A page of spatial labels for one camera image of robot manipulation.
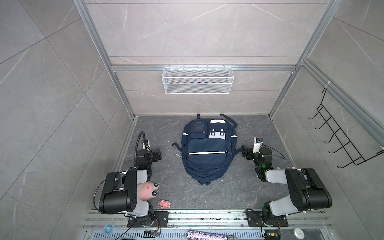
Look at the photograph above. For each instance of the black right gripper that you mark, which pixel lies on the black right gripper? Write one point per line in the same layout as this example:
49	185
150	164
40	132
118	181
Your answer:
245	152

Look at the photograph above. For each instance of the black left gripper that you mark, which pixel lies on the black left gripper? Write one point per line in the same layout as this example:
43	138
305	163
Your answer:
153	155

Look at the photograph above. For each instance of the navy blue student backpack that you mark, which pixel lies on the navy blue student backpack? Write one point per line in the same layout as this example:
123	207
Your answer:
208	147

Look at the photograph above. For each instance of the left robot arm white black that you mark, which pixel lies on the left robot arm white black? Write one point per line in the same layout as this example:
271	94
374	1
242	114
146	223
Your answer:
128	192

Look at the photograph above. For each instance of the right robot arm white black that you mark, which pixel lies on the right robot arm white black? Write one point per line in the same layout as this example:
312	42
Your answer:
306	190

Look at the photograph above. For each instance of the pink plush pig toy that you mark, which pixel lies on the pink plush pig toy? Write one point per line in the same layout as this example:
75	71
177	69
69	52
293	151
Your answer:
147	190

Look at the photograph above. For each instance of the small pink toy figure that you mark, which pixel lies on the small pink toy figure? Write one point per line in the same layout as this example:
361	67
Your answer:
164	204

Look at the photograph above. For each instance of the blue round sticker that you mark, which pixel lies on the blue round sticker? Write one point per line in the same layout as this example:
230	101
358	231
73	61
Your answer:
109	229

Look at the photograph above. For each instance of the white round button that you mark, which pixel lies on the white round button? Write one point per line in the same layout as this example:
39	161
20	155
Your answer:
299	234

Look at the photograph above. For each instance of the glittery purple pouch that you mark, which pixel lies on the glittery purple pouch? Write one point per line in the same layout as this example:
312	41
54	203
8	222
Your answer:
197	235

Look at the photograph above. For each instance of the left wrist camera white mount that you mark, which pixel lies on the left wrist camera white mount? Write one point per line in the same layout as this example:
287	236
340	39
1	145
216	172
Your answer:
146	145

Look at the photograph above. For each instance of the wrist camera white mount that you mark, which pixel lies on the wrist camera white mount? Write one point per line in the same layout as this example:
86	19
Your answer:
146	145
258	143

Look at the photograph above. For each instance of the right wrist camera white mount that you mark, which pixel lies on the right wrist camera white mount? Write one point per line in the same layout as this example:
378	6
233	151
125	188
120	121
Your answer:
258	143

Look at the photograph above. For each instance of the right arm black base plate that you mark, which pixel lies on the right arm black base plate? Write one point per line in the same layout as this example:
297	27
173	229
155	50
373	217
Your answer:
253	220

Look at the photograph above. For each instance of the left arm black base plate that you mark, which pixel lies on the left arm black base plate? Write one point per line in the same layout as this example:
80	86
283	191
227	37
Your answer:
162	219

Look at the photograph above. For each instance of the white wire mesh basket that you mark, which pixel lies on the white wire mesh basket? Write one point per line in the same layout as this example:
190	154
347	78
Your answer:
197	80

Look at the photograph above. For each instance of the black wire hook rack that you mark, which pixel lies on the black wire hook rack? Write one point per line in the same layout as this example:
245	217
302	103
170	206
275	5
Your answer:
346	145

